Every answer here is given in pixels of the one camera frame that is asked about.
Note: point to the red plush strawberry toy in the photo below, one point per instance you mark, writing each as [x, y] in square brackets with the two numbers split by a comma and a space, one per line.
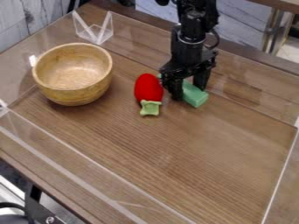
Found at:
[148, 94]

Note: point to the clear acrylic corner bracket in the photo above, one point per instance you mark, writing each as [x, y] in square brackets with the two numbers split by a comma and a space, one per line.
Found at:
[94, 33]

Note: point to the green rectangular stick block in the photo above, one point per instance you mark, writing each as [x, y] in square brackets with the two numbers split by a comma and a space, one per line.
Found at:
[192, 95]

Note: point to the metal table leg background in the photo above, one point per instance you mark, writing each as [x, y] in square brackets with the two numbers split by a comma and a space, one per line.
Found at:
[276, 27]

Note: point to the black table frame bracket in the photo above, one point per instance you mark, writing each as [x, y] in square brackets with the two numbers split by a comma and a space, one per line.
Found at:
[38, 214]

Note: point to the brown wooden bowl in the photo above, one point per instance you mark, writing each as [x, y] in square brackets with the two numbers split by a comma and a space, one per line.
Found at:
[74, 73]

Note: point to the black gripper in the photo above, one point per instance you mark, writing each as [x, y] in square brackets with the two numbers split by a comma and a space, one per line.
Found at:
[192, 60]

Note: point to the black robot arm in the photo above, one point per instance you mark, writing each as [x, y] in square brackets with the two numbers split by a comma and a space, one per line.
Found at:
[198, 18]

